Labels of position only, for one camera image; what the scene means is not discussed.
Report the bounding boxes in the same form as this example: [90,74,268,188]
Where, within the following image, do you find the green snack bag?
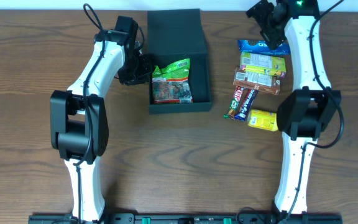
[152,58,193,104]

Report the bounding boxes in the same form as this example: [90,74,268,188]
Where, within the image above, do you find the black cardboard box with lid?
[147,9,212,114]

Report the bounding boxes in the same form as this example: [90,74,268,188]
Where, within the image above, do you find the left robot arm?
[50,16,151,223]

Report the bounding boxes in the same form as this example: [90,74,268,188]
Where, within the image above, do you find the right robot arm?
[246,1,344,220]

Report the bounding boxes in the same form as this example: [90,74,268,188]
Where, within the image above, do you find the blue Oreo pack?
[237,40,290,56]

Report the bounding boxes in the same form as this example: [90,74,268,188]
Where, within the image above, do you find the yellow green snack box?
[240,52,287,77]

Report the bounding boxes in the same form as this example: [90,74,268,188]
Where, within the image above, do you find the brown chocolate box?
[233,67,281,95]

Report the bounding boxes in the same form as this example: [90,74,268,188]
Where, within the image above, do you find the blue Dairy Milk bar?
[234,89,259,121]

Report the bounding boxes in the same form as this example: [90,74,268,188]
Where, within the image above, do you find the red KitKat bar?
[224,86,244,119]

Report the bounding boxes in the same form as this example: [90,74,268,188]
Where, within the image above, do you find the yellow plastic bottle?
[247,109,278,131]

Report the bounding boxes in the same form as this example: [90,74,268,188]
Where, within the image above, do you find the left black cable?
[75,2,145,223]

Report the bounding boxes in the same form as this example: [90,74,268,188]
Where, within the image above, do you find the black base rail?
[28,212,344,224]

